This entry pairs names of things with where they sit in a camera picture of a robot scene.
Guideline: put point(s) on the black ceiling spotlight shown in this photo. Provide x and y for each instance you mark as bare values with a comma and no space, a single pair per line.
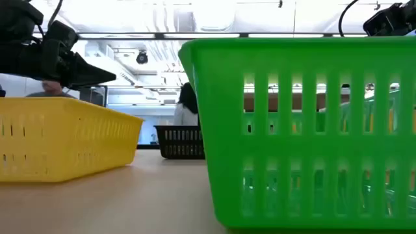
142,58

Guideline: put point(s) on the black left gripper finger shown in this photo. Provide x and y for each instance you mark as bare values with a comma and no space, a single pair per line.
91,73

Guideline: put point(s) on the yellow plastic basket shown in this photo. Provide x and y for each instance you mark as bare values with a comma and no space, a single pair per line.
65,139

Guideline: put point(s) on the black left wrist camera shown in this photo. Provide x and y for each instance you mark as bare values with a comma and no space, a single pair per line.
61,34

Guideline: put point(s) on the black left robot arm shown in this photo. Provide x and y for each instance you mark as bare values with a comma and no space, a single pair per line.
16,16

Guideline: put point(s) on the green plastic basket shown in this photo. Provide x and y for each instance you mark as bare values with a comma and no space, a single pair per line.
221,130

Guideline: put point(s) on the black metal stand frame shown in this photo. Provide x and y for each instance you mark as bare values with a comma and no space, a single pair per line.
106,96

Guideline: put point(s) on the black overhead beam with lights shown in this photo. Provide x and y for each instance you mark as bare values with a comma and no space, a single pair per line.
159,35

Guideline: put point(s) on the person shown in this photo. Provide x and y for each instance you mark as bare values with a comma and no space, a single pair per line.
187,97
52,87

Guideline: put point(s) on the black plastic basket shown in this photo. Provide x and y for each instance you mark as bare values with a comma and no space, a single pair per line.
175,127

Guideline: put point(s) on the black aluminium table frame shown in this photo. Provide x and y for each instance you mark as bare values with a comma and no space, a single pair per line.
146,147

